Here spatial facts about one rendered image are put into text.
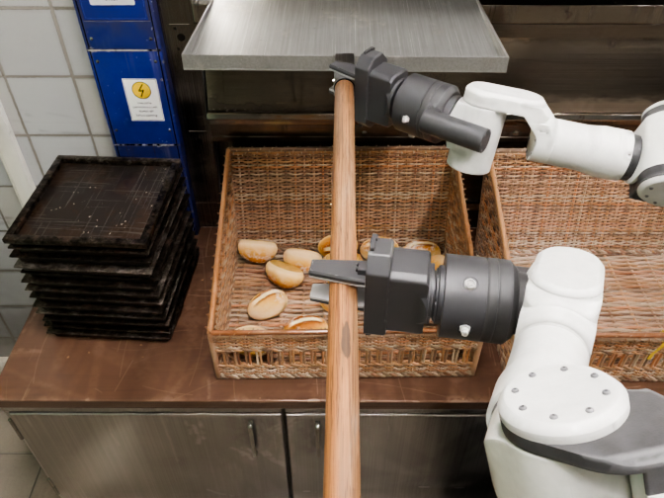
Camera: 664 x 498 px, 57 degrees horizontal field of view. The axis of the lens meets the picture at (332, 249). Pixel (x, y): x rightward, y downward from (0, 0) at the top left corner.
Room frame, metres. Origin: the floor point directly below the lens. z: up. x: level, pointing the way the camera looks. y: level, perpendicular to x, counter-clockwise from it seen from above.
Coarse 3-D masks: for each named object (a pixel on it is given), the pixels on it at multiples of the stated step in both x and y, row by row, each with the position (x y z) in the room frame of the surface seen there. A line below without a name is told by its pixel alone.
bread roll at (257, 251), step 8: (248, 240) 1.13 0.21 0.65; (256, 240) 1.13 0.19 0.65; (240, 248) 1.12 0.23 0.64; (248, 248) 1.11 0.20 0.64; (256, 248) 1.11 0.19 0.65; (264, 248) 1.11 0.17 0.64; (272, 248) 1.12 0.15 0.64; (248, 256) 1.10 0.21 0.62; (256, 256) 1.10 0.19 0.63; (264, 256) 1.10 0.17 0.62; (272, 256) 1.11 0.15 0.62
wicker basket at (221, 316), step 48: (240, 192) 1.20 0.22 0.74; (384, 192) 1.21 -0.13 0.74; (432, 192) 1.21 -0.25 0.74; (240, 240) 1.17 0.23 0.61; (288, 240) 1.17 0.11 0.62; (432, 240) 1.18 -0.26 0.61; (240, 288) 1.03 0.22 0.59; (240, 336) 0.77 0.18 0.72; (288, 336) 0.77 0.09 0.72; (384, 336) 0.77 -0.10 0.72; (432, 336) 0.78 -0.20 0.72
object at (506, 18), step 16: (208, 0) 1.29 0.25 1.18; (480, 0) 1.29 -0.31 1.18; (496, 0) 1.29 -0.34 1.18; (512, 0) 1.29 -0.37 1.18; (528, 0) 1.29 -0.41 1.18; (544, 0) 1.29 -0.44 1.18; (560, 0) 1.29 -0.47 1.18; (576, 0) 1.29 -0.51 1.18; (592, 0) 1.29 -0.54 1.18; (608, 0) 1.29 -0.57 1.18; (624, 0) 1.29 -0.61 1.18; (640, 0) 1.29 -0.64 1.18; (656, 0) 1.29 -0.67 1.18; (496, 16) 1.26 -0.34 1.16; (512, 16) 1.26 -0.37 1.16; (528, 16) 1.26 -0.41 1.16; (544, 16) 1.26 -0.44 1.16; (560, 16) 1.26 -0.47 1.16; (576, 16) 1.26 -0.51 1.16; (592, 16) 1.26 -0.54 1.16; (608, 16) 1.26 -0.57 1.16; (624, 16) 1.26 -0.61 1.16; (640, 16) 1.26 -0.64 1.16; (656, 16) 1.26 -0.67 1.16
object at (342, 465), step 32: (352, 96) 0.84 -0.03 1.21; (352, 128) 0.75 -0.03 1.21; (352, 160) 0.67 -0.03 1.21; (352, 192) 0.60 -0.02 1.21; (352, 224) 0.54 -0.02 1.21; (352, 256) 0.49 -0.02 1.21; (352, 288) 0.44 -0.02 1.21; (352, 320) 0.40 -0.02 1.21; (352, 352) 0.36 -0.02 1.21; (352, 384) 0.32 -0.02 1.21; (352, 416) 0.29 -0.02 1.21; (352, 448) 0.26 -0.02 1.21; (352, 480) 0.23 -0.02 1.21
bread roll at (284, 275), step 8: (272, 264) 1.05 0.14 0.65; (280, 264) 1.05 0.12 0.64; (288, 264) 1.07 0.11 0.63; (272, 272) 1.03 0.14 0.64; (280, 272) 1.02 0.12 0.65; (288, 272) 1.02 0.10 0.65; (296, 272) 1.03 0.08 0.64; (272, 280) 1.03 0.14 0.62; (280, 280) 1.01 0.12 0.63; (288, 280) 1.01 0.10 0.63; (296, 280) 1.01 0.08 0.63; (288, 288) 1.01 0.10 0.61
